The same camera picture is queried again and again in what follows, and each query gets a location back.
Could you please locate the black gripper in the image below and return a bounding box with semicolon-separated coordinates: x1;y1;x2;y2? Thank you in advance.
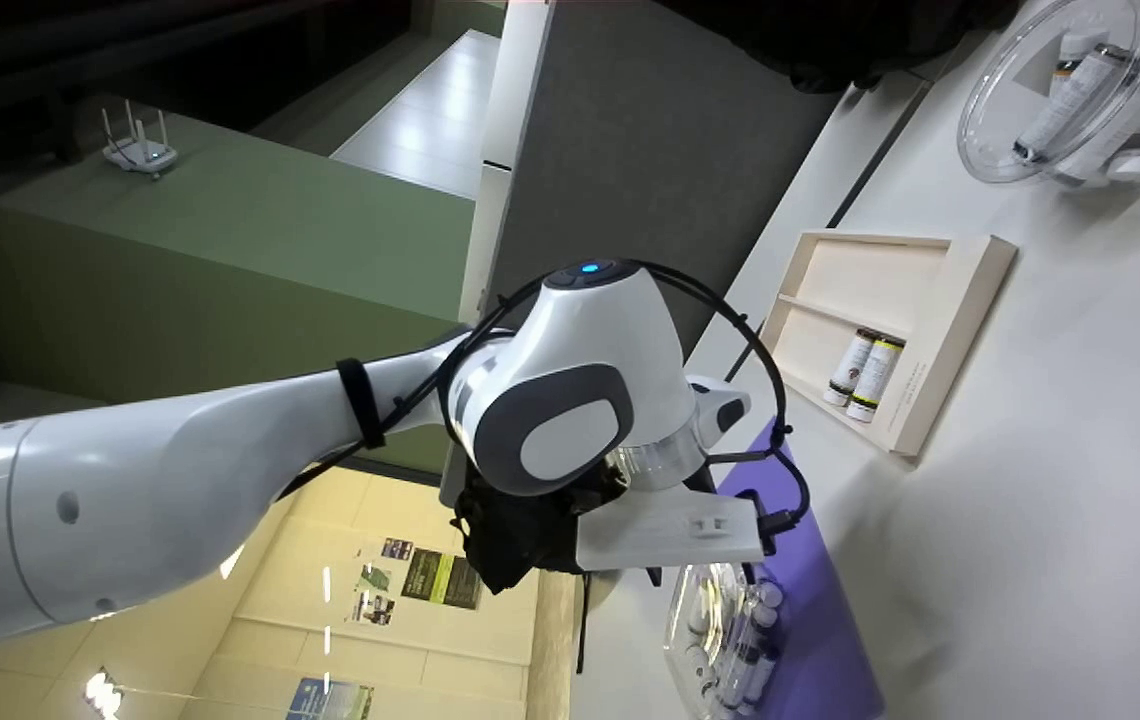
447;454;629;599

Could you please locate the purple mat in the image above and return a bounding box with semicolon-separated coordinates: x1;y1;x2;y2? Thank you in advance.
704;416;890;720

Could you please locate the white battery with yellow band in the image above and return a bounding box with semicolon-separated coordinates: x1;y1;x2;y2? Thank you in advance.
844;335;909;427
820;327;881;413

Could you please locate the gray office divider panel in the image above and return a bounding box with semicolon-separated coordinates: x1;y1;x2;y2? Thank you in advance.
456;0;924;391

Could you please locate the light wooden tray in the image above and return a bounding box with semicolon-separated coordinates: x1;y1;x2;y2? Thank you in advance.
760;227;1023;465

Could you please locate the white wifi router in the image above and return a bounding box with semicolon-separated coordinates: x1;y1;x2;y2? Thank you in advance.
96;98;184;179

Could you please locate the black cloth bundle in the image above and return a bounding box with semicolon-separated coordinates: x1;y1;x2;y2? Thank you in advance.
666;0;1022;98

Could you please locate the clear plastic bowl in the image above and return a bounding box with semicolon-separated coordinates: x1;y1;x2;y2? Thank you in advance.
955;0;1140;194

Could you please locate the dark wall poster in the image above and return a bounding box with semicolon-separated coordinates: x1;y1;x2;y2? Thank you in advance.
401;549;447;608
354;588;401;632

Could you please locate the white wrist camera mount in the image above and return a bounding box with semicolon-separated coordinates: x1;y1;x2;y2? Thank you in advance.
577;475;775;580

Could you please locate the black velcro strap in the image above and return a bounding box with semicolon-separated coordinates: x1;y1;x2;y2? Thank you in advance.
331;357;389;454

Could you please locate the blue wall poster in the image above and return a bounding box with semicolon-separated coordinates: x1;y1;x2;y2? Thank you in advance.
284;674;379;720

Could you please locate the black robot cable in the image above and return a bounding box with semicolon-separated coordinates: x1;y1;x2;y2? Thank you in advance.
284;257;818;545

